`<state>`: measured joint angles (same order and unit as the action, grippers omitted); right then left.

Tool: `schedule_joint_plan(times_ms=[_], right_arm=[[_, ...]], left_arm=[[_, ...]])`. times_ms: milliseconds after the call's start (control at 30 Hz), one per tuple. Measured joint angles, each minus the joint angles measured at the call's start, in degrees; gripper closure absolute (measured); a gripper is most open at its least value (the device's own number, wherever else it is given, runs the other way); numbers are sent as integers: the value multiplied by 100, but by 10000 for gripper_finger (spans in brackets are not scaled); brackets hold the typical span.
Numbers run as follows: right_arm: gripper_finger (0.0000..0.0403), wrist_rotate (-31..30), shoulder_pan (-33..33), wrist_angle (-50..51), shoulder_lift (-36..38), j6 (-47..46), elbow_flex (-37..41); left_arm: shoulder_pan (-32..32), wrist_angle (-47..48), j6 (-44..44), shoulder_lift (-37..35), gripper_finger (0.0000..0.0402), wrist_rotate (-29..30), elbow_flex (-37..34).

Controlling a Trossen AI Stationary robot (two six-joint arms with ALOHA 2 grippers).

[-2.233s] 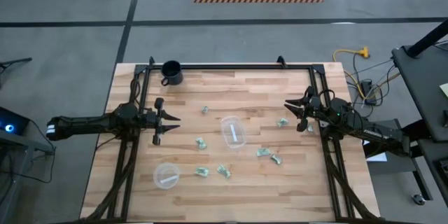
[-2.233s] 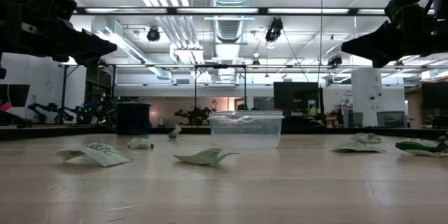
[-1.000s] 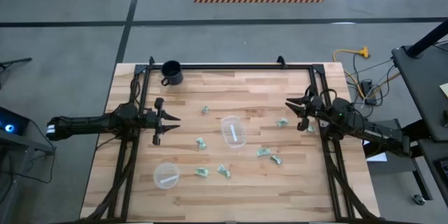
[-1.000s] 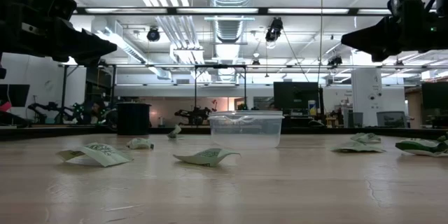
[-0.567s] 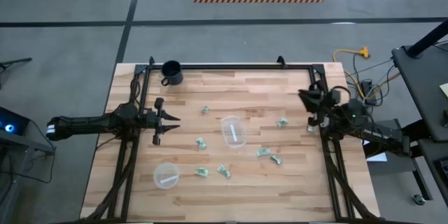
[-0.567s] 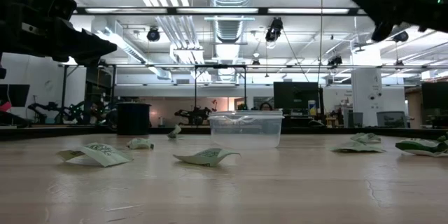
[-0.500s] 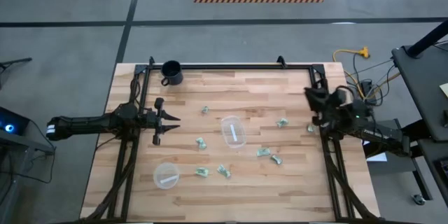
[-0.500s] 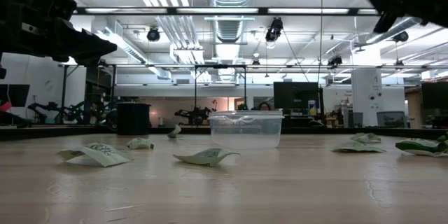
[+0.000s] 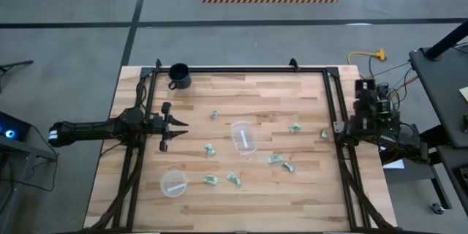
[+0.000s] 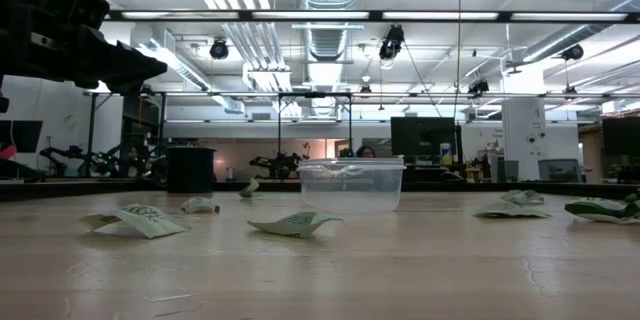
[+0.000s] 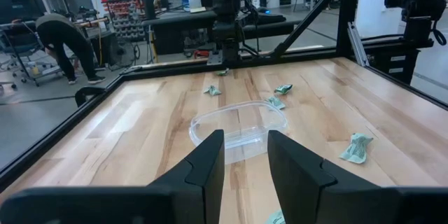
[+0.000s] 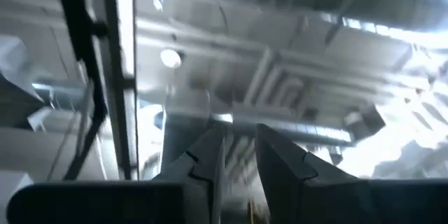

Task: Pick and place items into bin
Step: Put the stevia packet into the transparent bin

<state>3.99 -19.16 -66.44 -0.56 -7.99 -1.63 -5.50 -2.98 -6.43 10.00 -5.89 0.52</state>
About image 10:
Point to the clear plastic bin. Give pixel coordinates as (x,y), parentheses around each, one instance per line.
(350,185)

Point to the black background robot arm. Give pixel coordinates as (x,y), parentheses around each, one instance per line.
(90,160)
(277,165)

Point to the black computer monitor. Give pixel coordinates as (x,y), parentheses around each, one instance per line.
(422,137)
(622,142)
(22,135)

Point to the yellow wipes canister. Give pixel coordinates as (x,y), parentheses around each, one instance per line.
(445,154)

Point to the black ceiling spotlight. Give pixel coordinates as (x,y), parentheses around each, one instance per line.
(573,52)
(219,50)
(479,87)

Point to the red object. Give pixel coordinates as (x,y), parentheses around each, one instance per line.
(7,152)

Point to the black metal rig frame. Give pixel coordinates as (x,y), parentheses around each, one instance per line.
(375,16)

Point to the person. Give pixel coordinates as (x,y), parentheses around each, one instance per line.
(366,152)

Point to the black overhead camera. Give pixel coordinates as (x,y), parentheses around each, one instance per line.
(392,42)

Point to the grey waste bin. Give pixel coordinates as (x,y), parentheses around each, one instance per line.
(506,171)

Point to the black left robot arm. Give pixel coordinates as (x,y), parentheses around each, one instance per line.
(3,104)

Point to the pale green printed packet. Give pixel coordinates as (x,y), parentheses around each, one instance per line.
(145,220)
(634,196)
(523,196)
(200,205)
(510,211)
(297,225)
(248,189)

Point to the white pillar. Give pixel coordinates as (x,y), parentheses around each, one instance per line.
(524,125)

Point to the dark green white packet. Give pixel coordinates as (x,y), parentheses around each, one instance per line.
(600,211)

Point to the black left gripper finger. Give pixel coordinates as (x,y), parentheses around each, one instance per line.
(135,77)
(100,55)

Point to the black mug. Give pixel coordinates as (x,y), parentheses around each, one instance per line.
(191,170)

